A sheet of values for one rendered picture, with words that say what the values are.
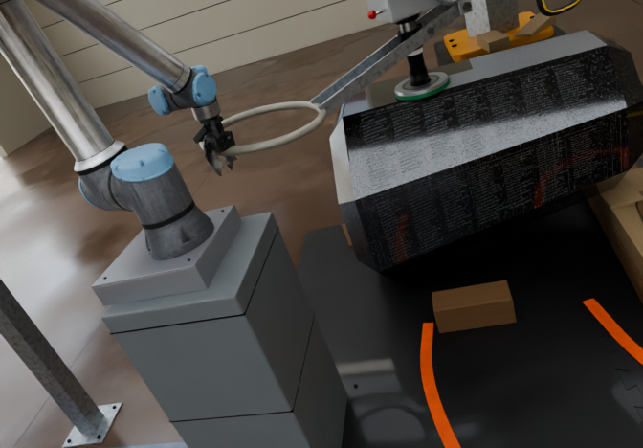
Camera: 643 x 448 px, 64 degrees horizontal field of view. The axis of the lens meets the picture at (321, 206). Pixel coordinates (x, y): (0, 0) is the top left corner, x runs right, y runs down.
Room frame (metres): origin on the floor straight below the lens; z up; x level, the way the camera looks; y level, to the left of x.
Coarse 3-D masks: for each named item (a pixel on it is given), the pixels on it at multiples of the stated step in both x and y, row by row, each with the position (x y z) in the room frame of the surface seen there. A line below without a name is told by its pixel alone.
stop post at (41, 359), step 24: (0, 288) 1.75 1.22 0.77; (0, 312) 1.70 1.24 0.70; (24, 312) 1.77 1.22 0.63; (24, 336) 1.71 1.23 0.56; (24, 360) 1.72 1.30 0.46; (48, 360) 1.73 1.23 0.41; (48, 384) 1.71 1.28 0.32; (72, 384) 1.75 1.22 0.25; (72, 408) 1.71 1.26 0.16; (96, 408) 1.77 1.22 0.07; (120, 408) 1.79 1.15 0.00; (72, 432) 1.75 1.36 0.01; (96, 432) 1.70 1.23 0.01
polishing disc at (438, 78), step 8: (432, 72) 2.04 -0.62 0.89; (440, 72) 2.01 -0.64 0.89; (408, 80) 2.05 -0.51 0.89; (432, 80) 1.94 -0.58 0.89; (440, 80) 1.91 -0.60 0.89; (400, 88) 1.99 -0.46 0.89; (408, 88) 1.96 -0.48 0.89; (416, 88) 1.92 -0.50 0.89; (424, 88) 1.89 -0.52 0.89; (432, 88) 1.87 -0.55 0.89; (408, 96) 1.90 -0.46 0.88
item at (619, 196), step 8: (624, 184) 1.77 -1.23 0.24; (608, 192) 1.75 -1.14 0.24; (616, 192) 1.73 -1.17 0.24; (624, 192) 1.71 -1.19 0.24; (632, 192) 1.69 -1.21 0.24; (640, 192) 1.68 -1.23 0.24; (608, 200) 1.70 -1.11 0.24; (616, 200) 1.68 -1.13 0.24; (624, 200) 1.66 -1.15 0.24; (632, 200) 1.65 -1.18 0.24; (640, 200) 1.63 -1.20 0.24; (616, 208) 1.65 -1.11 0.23; (640, 208) 1.59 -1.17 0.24
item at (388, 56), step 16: (432, 16) 2.04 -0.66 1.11; (448, 16) 1.93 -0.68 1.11; (416, 32) 1.92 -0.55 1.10; (432, 32) 1.91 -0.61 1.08; (384, 48) 2.01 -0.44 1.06; (400, 48) 1.91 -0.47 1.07; (416, 48) 1.91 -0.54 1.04; (368, 64) 2.00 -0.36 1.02; (384, 64) 1.90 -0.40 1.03; (336, 80) 1.99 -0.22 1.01; (352, 80) 1.88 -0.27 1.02; (368, 80) 1.89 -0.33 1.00; (320, 96) 1.97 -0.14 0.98; (336, 96) 1.87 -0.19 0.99; (352, 96) 1.88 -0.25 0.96
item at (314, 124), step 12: (264, 108) 2.11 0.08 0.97; (276, 108) 2.10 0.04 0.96; (288, 108) 2.08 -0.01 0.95; (312, 108) 1.97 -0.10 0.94; (228, 120) 2.07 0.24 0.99; (240, 120) 2.09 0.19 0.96; (300, 132) 1.68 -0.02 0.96; (252, 144) 1.67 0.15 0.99; (264, 144) 1.65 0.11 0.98; (276, 144) 1.65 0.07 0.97
